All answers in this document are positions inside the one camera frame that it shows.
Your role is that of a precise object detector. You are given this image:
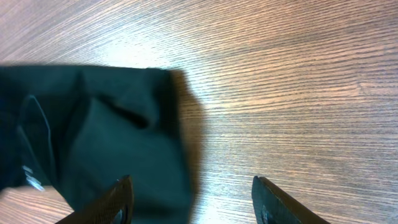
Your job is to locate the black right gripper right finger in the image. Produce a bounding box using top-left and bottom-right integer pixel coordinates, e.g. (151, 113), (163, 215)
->
(251, 176), (330, 224)

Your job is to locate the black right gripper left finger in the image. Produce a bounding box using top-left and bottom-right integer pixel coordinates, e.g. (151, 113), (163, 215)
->
(56, 175), (134, 224)

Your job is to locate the dark teal t-shirt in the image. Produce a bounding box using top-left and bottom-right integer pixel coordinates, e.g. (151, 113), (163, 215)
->
(1, 65), (193, 223)

